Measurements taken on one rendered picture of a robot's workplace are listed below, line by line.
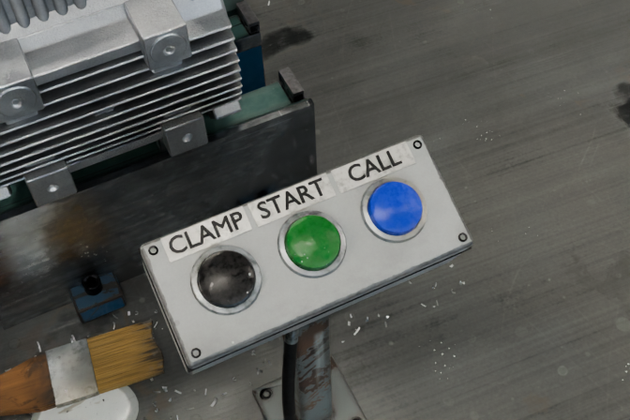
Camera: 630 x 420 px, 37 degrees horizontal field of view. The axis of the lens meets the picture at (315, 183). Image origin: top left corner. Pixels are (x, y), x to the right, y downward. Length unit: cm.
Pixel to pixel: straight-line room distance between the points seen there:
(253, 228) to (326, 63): 47
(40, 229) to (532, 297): 40
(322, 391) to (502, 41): 45
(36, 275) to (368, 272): 35
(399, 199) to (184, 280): 12
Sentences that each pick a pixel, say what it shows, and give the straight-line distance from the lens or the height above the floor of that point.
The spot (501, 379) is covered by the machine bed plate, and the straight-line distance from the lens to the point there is 77.
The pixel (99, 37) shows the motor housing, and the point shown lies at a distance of 63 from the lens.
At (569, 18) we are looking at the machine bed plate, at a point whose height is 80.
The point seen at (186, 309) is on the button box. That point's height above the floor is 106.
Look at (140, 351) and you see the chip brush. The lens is 78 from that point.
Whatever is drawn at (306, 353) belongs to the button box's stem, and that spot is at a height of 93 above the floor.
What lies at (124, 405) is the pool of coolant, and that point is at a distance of 77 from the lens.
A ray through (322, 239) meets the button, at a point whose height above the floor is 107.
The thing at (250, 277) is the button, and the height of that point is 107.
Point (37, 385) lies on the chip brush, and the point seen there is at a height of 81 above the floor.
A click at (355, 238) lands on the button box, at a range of 51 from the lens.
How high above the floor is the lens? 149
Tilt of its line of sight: 53 degrees down
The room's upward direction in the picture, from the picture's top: 3 degrees counter-clockwise
